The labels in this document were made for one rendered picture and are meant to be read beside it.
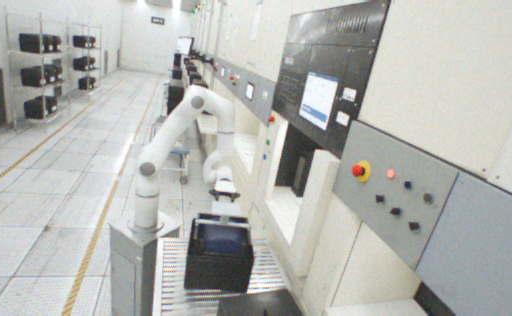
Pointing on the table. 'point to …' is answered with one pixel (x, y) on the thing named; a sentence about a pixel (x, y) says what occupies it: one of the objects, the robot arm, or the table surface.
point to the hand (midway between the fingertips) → (224, 199)
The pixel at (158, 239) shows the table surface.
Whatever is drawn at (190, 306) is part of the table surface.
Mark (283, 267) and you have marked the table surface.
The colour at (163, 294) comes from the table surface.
